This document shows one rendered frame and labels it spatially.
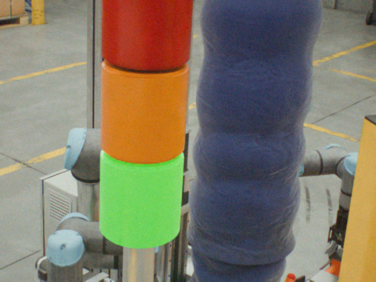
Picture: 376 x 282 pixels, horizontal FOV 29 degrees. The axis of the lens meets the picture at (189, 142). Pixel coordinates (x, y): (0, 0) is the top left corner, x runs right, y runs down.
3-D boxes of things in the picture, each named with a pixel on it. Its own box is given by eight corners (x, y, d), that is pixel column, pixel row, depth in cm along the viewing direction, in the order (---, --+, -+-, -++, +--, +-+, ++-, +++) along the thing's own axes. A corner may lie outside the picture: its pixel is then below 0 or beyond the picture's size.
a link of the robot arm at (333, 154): (309, 143, 213) (326, 157, 203) (343, 140, 216) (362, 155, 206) (306, 167, 216) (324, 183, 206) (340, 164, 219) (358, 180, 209)
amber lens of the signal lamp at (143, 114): (150, 173, 39) (154, 81, 37) (82, 149, 42) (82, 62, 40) (200, 147, 43) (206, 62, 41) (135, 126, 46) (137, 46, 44)
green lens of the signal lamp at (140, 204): (147, 259, 42) (150, 176, 40) (82, 232, 44) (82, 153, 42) (195, 227, 45) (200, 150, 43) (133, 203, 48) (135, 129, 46)
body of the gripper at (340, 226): (325, 244, 209) (331, 207, 205) (340, 234, 216) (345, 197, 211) (349, 254, 205) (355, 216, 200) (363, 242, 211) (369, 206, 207)
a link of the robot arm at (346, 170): (363, 149, 206) (379, 161, 198) (358, 184, 210) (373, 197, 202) (338, 151, 203) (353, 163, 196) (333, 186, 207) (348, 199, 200)
